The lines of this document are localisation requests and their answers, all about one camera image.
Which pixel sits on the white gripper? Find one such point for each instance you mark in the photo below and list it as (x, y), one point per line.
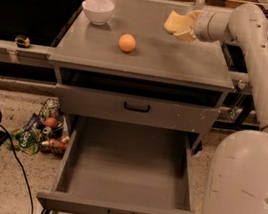
(202, 26)

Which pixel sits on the yellow sponge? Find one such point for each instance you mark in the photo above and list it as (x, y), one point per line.
(178, 24)

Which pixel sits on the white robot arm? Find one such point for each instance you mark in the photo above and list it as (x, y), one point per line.
(238, 177)

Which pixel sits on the grey drawer cabinet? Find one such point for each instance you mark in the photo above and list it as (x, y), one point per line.
(159, 67)

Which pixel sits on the closed grey upper drawer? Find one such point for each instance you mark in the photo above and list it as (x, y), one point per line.
(134, 109)

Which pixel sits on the open grey lower drawer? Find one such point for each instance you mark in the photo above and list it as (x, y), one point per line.
(112, 167)

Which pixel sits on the orange fruit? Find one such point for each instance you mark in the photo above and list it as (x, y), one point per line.
(127, 43)

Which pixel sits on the white bowl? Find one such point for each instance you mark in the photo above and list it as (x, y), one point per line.
(98, 11)

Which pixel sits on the black side table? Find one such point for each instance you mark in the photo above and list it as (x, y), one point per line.
(249, 27)

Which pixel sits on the small yellow black object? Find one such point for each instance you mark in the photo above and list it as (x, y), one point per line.
(22, 41)

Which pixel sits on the green snack bag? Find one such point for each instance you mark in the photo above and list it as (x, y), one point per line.
(25, 141)

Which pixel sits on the wire basket of items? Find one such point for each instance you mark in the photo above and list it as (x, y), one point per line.
(52, 128)

